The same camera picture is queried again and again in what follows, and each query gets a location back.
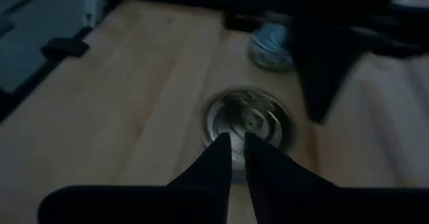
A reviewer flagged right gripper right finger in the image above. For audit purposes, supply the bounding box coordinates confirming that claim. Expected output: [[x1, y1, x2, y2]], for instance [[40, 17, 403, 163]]
[[243, 132, 339, 187]]

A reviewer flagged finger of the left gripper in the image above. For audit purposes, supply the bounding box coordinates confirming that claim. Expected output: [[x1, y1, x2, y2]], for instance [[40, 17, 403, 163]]
[[291, 25, 329, 121], [318, 36, 366, 123]]

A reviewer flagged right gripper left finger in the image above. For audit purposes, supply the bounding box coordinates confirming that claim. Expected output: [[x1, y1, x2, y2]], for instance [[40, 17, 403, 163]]
[[166, 132, 233, 187]]

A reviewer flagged green label silver top can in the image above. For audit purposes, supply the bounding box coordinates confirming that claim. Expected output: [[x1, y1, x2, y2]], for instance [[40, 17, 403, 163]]
[[247, 21, 296, 73], [200, 85, 296, 184]]

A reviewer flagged black aluminium table frame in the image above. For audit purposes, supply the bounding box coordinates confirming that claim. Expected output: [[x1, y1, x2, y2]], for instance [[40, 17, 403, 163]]
[[0, 0, 302, 124]]

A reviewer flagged white frame bracket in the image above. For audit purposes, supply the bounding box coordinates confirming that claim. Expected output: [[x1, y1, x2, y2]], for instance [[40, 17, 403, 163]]
[[82, 0, 105, 29]]

